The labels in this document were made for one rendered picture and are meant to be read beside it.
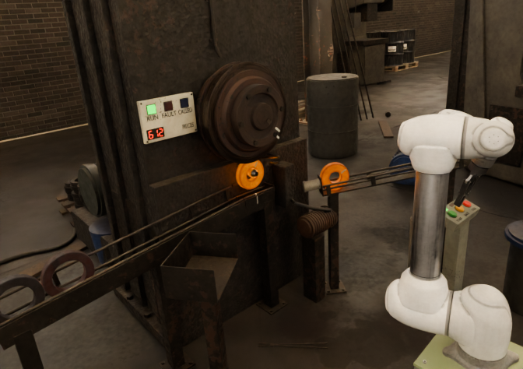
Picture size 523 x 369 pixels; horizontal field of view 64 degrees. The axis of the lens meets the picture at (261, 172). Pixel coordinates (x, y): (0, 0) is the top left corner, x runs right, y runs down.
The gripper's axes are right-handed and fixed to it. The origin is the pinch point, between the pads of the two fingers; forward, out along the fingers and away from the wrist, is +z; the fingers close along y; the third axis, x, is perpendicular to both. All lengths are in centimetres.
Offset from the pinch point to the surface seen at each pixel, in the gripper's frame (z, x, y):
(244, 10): -52, -113, 47
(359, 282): 83, -26, 4
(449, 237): 22.5, 3.8, -2.4
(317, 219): 37, -49, 33
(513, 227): 20.0, 19.8, -38.7
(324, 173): 17, -59, 22
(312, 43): 78, -347, -288
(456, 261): 32.0, 12.0, -2.5
